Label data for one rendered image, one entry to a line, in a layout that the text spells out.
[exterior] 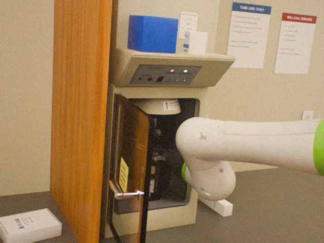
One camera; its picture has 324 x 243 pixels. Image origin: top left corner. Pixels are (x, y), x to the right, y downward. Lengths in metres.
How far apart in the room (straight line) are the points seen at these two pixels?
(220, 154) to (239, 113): 1.02
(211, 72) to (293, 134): 0.44
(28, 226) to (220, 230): 0.61
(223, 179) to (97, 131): 0.34
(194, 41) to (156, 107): 0.24
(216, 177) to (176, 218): 0.40
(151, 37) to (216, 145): 0.33
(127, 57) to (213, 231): 0.66
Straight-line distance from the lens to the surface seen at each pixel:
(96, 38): 1.06
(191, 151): 0.99
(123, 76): 1.12
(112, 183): 1.01
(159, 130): 1.34
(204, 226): 1.45
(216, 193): 1.06
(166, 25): 1.10
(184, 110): 1.39
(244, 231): 1.46
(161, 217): 1.38
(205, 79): 1.25
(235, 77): 1.91
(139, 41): 1.08
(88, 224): 1.19
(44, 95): 1.57
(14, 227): 1.32
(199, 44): 1.18
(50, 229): 1.31
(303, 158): 0.85
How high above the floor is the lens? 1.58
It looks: 13 degrees down
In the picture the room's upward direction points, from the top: 5 degrees clockwise
